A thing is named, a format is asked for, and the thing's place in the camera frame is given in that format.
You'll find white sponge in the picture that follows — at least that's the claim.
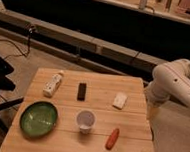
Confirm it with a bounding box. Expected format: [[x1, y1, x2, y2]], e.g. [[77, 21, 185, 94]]
[[112, 93, 127, 109]]

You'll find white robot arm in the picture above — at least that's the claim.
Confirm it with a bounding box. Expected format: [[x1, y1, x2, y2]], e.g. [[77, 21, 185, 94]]
[[144, 59, 190, 120]]

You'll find orange carrot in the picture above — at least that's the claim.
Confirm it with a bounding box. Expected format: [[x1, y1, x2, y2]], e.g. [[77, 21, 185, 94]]
[[105, 128, 120, 150]]

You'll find black rectangular block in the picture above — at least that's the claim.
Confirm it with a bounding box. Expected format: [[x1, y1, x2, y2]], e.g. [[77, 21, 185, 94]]
[[77, 83, 87, 101]]

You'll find white plastic bottle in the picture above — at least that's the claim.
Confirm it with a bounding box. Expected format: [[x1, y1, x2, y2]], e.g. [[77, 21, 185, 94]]
[[43, 70, 64, 98]]

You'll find green plate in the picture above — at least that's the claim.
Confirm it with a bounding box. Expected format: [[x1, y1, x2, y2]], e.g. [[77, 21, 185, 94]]
[[19, 101, 58, 138]]

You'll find black floor cable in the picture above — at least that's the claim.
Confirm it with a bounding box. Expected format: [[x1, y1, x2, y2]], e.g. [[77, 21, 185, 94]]
[[0, 21, 37, 62]]

